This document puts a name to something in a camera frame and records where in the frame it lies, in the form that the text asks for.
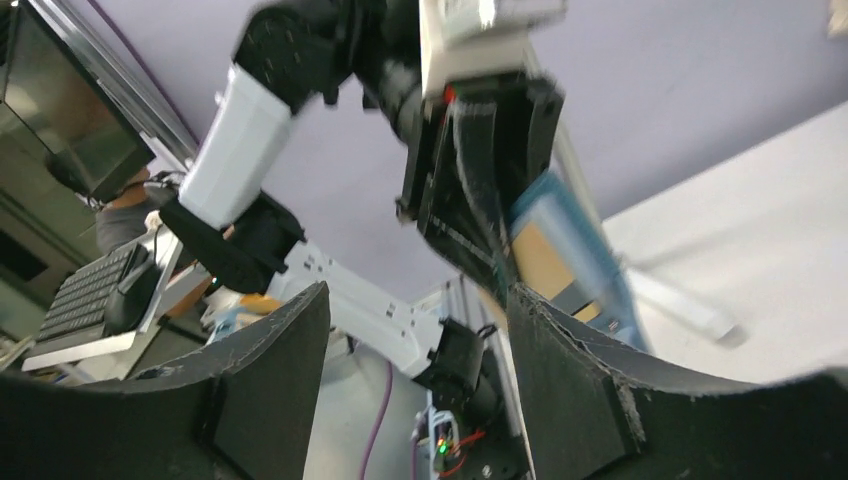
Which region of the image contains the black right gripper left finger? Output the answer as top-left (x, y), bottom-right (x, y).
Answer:
top-left (1, 282), bottom-right (330, 479)

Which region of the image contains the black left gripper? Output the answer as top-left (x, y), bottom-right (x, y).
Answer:
top-left (396, 72), bottom-right (564, 299)

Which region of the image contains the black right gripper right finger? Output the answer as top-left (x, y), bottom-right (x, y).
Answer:
top-left (507, 284), bottom-right (847, 479)

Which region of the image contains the blue leather card holder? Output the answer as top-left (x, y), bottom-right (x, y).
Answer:
top-left (509, 173), bottom-right (651, 353)

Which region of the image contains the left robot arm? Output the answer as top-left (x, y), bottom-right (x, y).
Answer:
top-left (162, 1), bottom-right (567, 301)

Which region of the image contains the gold card in holder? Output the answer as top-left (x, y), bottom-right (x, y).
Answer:
top-left (512, 222), bottom-right (602, 324)

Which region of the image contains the white clothes rack stand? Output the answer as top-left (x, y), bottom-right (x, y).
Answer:
top-left (553, 125), bottom-right (740, 346)

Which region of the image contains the black keyboard on desk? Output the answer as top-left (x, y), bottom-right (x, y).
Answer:
top-left (22, 243), bottom-right (161, 371)

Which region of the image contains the black computer monitor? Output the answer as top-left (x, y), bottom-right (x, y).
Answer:
top-left (3, 1), bottom-right (155, 203)

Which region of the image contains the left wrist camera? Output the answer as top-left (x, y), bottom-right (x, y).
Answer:
top-left (418, 0), bottom-right (568, 98)

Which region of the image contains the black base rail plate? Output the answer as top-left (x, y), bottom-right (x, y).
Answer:
top-left (415, 397), bottom-right (530, 479)

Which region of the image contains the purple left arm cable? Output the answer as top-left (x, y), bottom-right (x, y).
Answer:
top-left (357, 360), bottom-right (395, 480)

